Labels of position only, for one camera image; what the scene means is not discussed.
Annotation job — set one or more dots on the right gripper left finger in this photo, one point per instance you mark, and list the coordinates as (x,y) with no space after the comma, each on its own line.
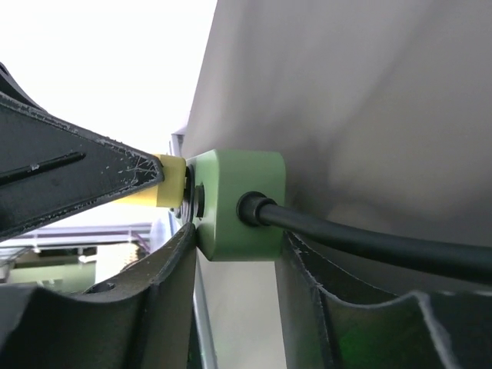
(140,318)

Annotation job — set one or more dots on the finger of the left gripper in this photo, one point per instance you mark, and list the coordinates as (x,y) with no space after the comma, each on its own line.
(52,169)

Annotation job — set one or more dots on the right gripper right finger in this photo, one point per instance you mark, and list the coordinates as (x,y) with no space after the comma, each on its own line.
(331,319)

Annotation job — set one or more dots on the yellow plug adapter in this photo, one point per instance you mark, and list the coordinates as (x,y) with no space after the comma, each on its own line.
(167,194)

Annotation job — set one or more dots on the green power strip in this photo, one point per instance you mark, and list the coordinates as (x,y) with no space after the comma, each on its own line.
(227,190)

